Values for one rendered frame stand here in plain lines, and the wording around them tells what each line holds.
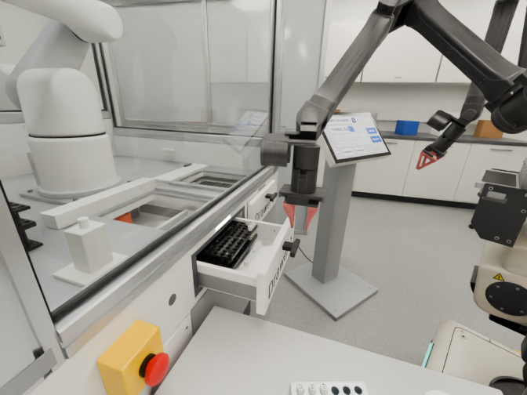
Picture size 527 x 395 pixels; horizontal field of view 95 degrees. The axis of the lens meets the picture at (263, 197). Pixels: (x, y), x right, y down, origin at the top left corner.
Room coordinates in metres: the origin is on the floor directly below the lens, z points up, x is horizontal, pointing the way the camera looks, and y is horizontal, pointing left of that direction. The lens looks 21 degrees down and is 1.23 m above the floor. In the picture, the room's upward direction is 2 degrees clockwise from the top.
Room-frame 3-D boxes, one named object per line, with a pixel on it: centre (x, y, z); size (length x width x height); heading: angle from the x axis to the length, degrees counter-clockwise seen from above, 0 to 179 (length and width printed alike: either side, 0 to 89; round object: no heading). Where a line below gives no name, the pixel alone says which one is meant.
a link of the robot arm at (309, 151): (0.53, -0.09, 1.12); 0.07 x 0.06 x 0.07; 81
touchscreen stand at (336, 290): (1.44, -0.50, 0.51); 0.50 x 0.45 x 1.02; 35
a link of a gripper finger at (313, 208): (0.53, -0.09, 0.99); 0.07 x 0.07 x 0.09; 74
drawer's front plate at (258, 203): (0.86, 0.00, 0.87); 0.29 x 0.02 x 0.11; 162
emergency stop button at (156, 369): (0.23, 0.15, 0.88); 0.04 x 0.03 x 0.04; 162
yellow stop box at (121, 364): (0.24, 0.18, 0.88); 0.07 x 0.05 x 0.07; 162
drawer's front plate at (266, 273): (0.52, -0.04, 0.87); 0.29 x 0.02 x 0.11; 162
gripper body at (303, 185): (0.53, -0.09, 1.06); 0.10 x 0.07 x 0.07; 74
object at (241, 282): (0.58, 0.16, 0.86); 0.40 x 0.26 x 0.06; 72
